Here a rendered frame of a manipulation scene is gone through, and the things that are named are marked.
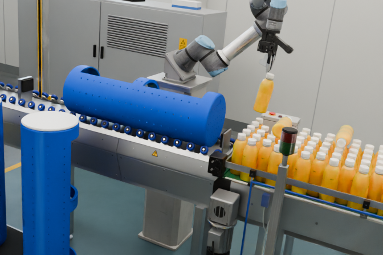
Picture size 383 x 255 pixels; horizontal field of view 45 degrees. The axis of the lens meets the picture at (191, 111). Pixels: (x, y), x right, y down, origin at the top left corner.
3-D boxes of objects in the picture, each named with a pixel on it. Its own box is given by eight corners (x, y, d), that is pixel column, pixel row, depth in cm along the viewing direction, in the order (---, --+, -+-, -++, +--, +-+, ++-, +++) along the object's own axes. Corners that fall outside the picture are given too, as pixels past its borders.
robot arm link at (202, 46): (190, 44, 293) (206, 31, 287) (203, 61, 293) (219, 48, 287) (183, 46, 282) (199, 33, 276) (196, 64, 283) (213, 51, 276)
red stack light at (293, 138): (282, 136, 191) (284, 127, 190) (297, 140, 189) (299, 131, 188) (278, 140, 186) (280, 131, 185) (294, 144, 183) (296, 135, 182)
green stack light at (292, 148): (280, 147, 193) (282, 136, 191) (295, 151, 190) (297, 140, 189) (276, 152, 187) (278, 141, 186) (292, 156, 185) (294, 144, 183)
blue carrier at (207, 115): (92, 105, 289) (93, 60, 279) (223, 138, 256) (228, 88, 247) (62, 118, 264) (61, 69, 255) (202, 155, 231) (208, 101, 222)
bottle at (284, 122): (269, 125, 221) (278, 115, 238) (273, 139, 222) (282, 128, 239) (284, 123, 218) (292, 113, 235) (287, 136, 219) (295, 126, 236)
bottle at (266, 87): (263, 114, 235) (273, 80, 228) (250, 109, 238) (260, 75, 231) (268, 111, 241) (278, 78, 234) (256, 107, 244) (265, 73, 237)
